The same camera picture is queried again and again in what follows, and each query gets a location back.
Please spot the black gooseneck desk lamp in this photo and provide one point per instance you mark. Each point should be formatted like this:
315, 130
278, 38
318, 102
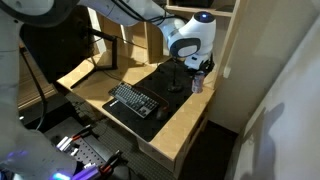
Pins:
174, 78

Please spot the black perforated mounting board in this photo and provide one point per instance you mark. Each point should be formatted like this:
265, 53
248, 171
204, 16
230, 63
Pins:
86, 153

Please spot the pink drink can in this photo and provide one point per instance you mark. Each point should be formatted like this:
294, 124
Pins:
198, 83

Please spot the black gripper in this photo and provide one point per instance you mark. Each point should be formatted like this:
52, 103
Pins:
207, 63

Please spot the black computer mouse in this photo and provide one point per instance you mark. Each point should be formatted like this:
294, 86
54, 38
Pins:
162, 113

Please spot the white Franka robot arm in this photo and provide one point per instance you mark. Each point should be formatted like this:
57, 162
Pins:
196, 30

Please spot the white wall outlet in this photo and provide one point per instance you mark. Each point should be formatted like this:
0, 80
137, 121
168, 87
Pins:
227, 72

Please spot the grey and black keyboard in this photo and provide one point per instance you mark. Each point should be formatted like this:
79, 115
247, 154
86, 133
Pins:
135, 99

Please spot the black storage case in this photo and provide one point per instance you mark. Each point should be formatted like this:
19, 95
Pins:
195, 2

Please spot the light wooden shelf unit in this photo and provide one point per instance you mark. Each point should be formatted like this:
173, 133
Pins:
226, 33

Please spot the black desk mat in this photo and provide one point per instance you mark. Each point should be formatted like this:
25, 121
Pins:
153, 80

